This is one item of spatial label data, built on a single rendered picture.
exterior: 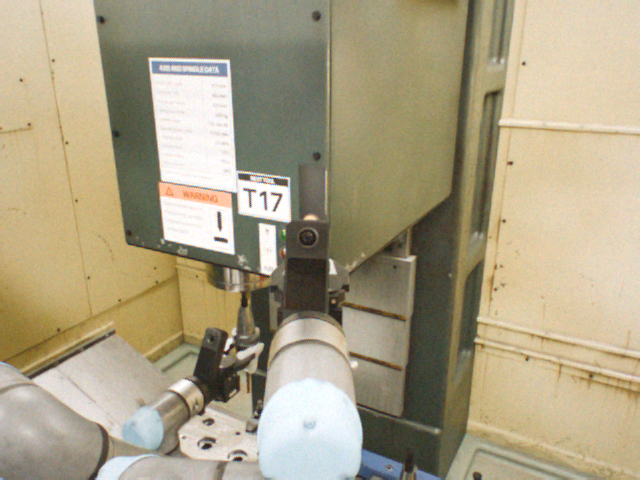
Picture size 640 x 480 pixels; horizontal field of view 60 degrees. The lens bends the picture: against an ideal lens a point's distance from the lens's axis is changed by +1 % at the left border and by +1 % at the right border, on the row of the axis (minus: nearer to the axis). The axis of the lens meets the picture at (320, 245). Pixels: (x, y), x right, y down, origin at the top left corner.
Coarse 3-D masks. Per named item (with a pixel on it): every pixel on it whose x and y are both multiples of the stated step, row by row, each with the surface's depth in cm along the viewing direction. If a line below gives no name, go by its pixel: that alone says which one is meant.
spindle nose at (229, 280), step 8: (208, 264) 115; (208, 272) 116; (216, 272) 114; (224, 272) 113; (232, 272) 113; (240, 272) 113; (208, 280) 118; (216, 280) 115; (224, 280) 114; (232, 280) 113; (240, 280) 113; (248, 280) 114; (256, 280) 114; (264, 280) 116; (224, 288) 115; (232, 288) 114; (240, 288) 114; (248, 288) 114; (256, 288) 115
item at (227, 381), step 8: (224, 360) 119; (232, 360) 119; (224, 368) 116; (192, 376) 113; (224, 376) 117; (232, 376) 120; (200, 384) 111; (216, 384) 118; (224, 384) 117; (232, 384) 120; (208, 392) 116; (216, 392) 117; (224, 392) 117; (208, 400) 113; (216, 400) 119; (224, 400) 118; (200, 416) 114
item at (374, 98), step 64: (128, 0) 88; (192, 0) 82; (256, 0) 77; (320, 0) 72; (384, 0) 85; (448, 0) 111; (128, 64) 92; (256, 64) 80; (320, 64) 75; (384, 64) 89; (448, 64) 119; (128, 128) 96; (256, 128) 83; (320, 128) 78; (384, 128) 94; (448, 128) 127; (128, 192) 101; (384, 192) 99; (448, 192) 136; (192, 256) 98; (256, 256) 91
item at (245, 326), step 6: (240, 306) 123; (246, 306) 123; (240, 312) 123; (246, 312) 123; (240, 318) 124; (246, 318) 124; (252, 318) 125; (240, 324) 124; (246, 324) 124; (252, 324) 125; (240, 330) 124; (246, 330) 124; (252, 330) 125
